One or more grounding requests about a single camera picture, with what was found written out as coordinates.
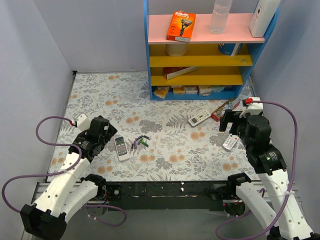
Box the white remote with display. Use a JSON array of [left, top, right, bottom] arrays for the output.
[[114, 136, 130, 162]]

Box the white rectangular device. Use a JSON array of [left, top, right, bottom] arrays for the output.
[[249, 0, 281, 38]]

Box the clear plastic bottle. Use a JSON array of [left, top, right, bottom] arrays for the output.
[[209, 0, 233, 34]]

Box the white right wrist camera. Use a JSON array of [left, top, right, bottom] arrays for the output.
[[240, 97, 263, 118]]

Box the orange razor box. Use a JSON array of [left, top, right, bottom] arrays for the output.
[[166, 11, 196, 43]]

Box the white cup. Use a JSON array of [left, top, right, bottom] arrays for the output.
[[165, 44, 188, 57]]

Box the red white carton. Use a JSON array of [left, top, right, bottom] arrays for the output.
[[162, 66, 199, 80]]

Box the yellow sponge pack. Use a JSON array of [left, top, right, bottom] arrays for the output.
[[154, 89, 169, 99]]

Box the blue white can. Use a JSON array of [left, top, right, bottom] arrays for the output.
[[218, 43, 243, 56]]

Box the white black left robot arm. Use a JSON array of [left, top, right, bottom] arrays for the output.
[[20, 114, 117, 240]]

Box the small white remote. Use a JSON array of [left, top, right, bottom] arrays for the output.
[[222, 134, 239, 152]]

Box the orange white sponge pack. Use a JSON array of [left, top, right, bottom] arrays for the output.
[[172, 86, 186, 95]]

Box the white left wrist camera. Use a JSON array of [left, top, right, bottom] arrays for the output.
[[71, 113, 92, 132]]

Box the blue shelf unit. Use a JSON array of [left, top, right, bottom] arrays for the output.
[[143, 0, 280, 101]]

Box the red white toothpaste box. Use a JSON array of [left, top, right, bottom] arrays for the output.
[[211, 97, 241, 122]]

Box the floral table mat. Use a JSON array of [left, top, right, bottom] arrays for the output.
[[47, 71, 263, 182]]

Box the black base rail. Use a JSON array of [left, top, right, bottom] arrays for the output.
[[106, 180, 239, 211]]

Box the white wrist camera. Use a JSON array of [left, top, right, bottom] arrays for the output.
[[240, 97, 263, 118], [71, 113, 92, 132]]

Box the white air conditioner remote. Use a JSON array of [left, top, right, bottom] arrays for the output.
[[187, 110, 212, 127]]

